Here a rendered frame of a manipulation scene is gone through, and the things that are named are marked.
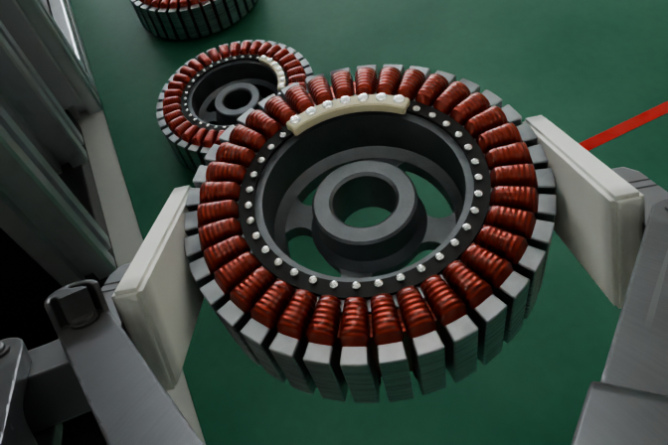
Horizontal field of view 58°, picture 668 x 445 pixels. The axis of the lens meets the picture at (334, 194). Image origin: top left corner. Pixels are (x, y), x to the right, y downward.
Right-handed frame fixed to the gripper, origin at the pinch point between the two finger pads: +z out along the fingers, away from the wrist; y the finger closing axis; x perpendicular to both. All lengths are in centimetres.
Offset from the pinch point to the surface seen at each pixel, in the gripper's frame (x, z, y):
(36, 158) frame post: 1.2, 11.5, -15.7
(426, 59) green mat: -1.2, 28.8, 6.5
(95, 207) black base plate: -4.6, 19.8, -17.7
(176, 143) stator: -1.8, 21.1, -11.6
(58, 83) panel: 2.9, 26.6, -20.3
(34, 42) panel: 6.1, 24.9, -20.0
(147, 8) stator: 6.4, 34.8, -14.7
